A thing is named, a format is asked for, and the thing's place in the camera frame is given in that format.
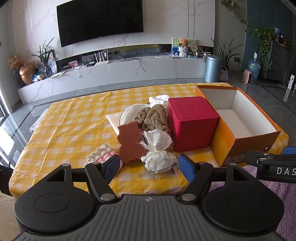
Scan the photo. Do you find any pink white knitted cloth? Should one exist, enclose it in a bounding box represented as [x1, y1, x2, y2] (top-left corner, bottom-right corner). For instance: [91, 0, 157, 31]
[86, 144, 116, 163]

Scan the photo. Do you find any white plastic bag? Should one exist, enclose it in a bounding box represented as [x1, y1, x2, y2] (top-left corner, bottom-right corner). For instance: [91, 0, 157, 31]
[139, 129, 177, 174]

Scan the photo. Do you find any brown bear-shaped sponge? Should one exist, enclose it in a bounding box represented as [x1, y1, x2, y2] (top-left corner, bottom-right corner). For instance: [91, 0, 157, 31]
[117, 121, 146, 164]

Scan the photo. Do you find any cream cloth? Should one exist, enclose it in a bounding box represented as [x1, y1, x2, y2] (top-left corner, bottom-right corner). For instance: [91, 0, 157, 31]
[105, 112, 122, 135]

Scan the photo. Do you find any white round pad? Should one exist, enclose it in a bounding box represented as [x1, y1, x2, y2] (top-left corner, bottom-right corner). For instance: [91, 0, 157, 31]
[118, 104, 149, 126]

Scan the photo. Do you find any brown plush towel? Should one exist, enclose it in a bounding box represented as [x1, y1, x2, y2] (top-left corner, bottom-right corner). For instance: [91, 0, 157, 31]
[133, 104, 171, 135]

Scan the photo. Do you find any purple fluffy blanket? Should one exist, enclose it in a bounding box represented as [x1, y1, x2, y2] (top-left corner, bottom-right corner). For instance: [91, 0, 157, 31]
[209, 166, 295, 240]

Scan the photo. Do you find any red cube box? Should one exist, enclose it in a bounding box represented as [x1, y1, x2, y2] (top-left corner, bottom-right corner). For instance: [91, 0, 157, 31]
[168, 96, 219, 153]

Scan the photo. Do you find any orange cardboard box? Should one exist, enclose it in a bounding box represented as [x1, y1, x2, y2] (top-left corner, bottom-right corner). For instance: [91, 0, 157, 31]
[195, 85, 280, 167]

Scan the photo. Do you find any pink small heater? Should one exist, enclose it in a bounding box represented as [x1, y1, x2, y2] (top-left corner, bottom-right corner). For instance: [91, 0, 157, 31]
[242, 69, 252, 84]

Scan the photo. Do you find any white marble tv console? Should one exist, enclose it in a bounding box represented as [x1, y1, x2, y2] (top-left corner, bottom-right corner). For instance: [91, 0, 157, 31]
[18, 56, 206, 104]

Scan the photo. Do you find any blue water bottle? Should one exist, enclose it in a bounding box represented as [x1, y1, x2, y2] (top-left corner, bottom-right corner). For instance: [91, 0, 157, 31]
[247, 52, 260, 82]

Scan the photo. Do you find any grey metal trash can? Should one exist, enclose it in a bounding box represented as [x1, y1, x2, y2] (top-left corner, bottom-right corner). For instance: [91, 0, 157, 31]
[204, 55, 222, 83]

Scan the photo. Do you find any white wifi router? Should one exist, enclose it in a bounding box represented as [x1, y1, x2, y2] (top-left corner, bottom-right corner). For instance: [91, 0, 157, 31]
[94, 50, 109, 66]

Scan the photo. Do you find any potted floor plant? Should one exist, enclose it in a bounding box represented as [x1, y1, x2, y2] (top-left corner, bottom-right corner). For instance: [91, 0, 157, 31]
[211, 37, 243, 82]

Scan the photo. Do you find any teddy bear toy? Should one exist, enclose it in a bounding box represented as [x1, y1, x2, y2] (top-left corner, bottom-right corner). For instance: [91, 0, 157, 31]
[178, 38, 188, 58]

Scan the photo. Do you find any golden round vase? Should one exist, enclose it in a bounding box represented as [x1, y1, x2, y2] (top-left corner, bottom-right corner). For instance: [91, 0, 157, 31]
[19, 63, 35, 84]

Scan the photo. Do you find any green plant in glass vase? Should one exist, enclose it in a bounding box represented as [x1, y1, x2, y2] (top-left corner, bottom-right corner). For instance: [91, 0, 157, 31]
[32, 38, 54, 78]

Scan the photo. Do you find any hanging green vine plant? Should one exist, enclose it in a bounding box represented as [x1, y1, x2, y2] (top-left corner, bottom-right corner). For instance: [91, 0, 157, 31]
[247, 26, 276, 72]

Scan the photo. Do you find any dried flower bouquet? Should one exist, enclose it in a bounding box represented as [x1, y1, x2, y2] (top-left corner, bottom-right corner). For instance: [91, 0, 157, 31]
[8, 54, 24, 71]

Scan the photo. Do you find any black cable on console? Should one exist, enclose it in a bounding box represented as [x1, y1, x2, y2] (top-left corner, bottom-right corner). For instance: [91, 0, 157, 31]
[113, 49, 148, 73]

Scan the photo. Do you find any black wall television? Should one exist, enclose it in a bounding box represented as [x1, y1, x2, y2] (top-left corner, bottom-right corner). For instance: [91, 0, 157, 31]
[57, 0, 144, 47]

